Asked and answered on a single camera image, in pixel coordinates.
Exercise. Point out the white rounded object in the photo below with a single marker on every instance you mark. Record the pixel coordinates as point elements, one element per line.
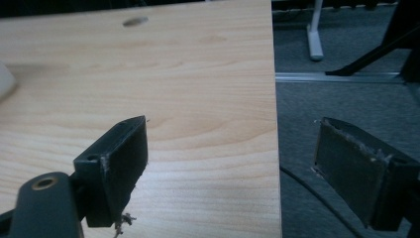
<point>5,82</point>

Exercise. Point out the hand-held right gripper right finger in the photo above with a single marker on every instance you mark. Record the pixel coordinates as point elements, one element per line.
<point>350,172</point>

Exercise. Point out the white metal table leg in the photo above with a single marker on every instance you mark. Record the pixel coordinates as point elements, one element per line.
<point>314,36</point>

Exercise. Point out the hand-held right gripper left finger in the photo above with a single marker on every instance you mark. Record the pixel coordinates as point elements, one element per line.
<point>114,172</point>

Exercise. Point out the black stand leg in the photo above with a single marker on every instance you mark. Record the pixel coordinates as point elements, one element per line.
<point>373,54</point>

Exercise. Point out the silver floor rail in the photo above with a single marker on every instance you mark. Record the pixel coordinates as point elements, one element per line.
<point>330,77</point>

